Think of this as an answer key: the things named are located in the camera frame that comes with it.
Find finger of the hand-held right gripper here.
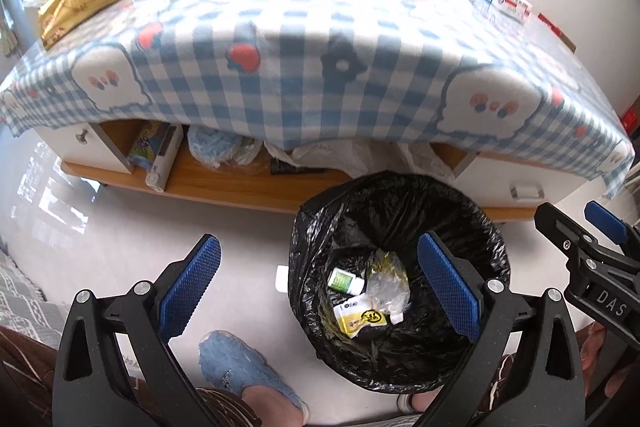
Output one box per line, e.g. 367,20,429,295
534,203,601,278
585,201,640,275

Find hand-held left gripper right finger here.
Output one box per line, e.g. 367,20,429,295
417,232,586,427

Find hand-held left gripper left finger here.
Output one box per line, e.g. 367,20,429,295
52,234,223,427

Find clear plastic bag with gold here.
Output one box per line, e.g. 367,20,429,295
365,249,412,325

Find yellow snack packet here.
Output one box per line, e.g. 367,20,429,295
332,297,388,339

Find white bottle with green label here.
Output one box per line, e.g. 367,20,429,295
327,268,368,295

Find bin with black liner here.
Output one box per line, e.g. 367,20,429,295
289,172,512,395

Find person's right hand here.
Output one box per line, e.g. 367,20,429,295
580,324,640,410

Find blue slipper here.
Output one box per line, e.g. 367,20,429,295
199,330,311,423

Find patterned brown shorts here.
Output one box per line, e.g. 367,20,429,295
192,384,263,427

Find white power strip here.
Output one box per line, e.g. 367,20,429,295
145,124,185,192

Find colourful box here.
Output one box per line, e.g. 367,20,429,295
127,122,171,170

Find person's left leg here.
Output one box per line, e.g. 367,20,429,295
235,382,307,427

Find grey patterned rug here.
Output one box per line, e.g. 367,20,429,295
0,252,68,350

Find crumpled white plastic bags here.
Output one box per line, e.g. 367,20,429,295
265,137,456,180

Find gold foil bag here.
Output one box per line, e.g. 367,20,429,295
39,0,132,52

